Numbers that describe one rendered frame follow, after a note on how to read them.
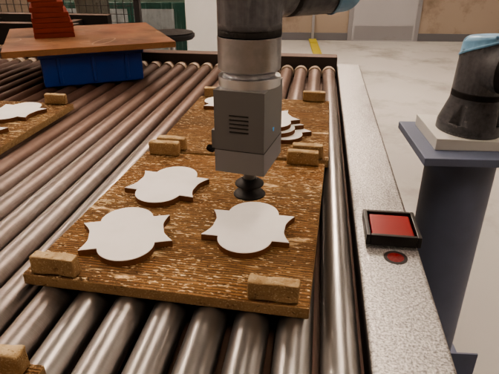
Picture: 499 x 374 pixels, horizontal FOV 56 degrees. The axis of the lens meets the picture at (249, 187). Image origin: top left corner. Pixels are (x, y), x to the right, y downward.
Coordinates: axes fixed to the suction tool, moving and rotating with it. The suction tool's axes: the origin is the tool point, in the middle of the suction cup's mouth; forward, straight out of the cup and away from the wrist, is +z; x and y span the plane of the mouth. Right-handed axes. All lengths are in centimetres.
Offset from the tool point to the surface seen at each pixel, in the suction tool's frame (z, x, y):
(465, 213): 29, 37, -61
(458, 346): 100, 51, -92
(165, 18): 43, -274, -512
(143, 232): 4.9, -13.1, 6.4
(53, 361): 7.9, -12.2, 27.1
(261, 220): 4.9, 1.2, -1.8
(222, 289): 5.9, 0.9, 13.3
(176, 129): 5.9, -28.6, -36.0
